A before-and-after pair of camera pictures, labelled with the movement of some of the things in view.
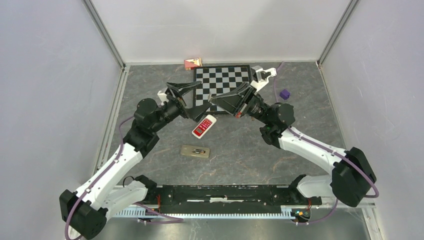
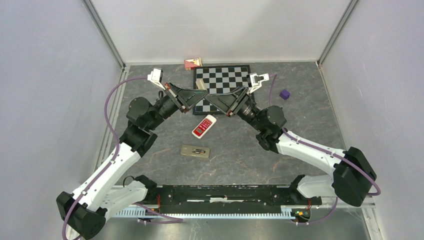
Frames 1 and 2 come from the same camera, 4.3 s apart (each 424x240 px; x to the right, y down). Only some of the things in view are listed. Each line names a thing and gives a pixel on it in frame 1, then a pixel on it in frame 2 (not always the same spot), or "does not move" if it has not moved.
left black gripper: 196,113 -> 193,96
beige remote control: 195,151 does not move
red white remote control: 200,130 does not move
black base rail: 226,199 does not move
